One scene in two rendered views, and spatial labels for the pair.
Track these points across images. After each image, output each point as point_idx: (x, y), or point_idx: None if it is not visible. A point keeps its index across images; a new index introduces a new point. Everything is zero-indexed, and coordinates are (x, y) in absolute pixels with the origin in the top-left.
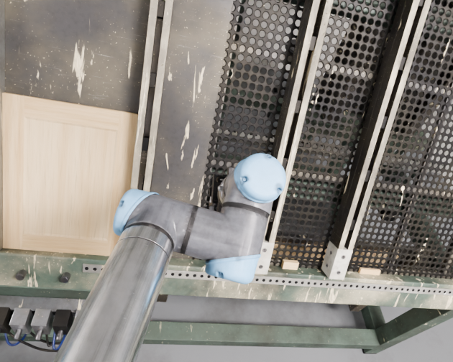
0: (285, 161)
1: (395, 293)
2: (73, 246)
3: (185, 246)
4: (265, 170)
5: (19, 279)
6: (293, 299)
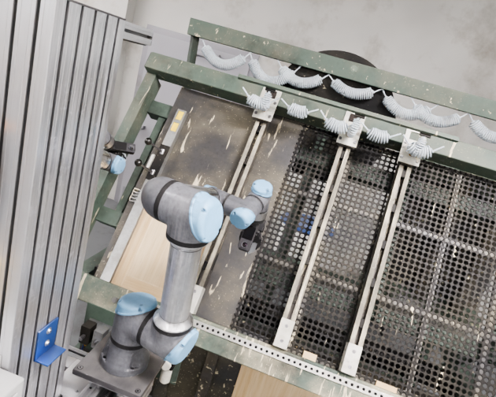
0: (309, 257)
1: None
2: (153, 293)
3: (223, 202)
4: (263, 183)
5: (112, 301)
6: (308, 388)
